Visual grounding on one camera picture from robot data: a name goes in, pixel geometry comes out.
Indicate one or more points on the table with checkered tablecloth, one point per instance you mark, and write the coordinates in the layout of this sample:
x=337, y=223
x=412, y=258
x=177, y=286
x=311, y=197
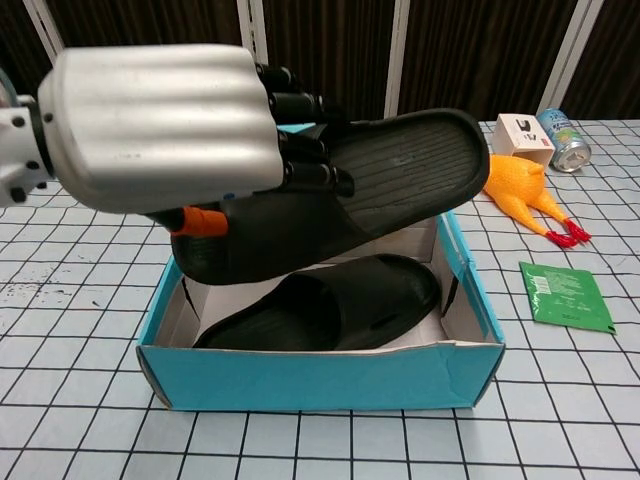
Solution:
x=75, y=300

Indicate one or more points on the small white carton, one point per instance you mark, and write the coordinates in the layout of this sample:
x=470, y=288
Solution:
x=520, y=137

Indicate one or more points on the light blue shoe box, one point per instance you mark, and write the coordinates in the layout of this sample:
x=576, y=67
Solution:
x=320, y=375

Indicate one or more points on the white metal frame post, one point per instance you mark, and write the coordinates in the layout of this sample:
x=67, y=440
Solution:
x=250, y=25
x=572, y=50
x=402, y=60
x=42, y=25

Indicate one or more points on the black slipper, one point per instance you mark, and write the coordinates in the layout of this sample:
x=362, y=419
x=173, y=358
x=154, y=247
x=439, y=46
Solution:
x=410, y=165
x=350, y=300

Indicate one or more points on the yellow rubber chicken toy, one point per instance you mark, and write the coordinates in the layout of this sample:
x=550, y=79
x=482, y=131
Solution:
x=515, y=185

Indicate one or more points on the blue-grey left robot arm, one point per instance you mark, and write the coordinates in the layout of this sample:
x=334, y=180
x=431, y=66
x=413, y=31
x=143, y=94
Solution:
x=17, y=145

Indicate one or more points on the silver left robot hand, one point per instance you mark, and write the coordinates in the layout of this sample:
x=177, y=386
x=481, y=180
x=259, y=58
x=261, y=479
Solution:
x=160, y=125

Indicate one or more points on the plastic water bottle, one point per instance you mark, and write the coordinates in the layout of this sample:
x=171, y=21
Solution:
x=565, y=135

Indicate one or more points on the green sachet packet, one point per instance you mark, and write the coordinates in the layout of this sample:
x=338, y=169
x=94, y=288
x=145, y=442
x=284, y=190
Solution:
x=565, y=297

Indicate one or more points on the black pleated curtain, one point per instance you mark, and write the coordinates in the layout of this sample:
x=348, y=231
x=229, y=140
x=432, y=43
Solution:
x=340, y=50

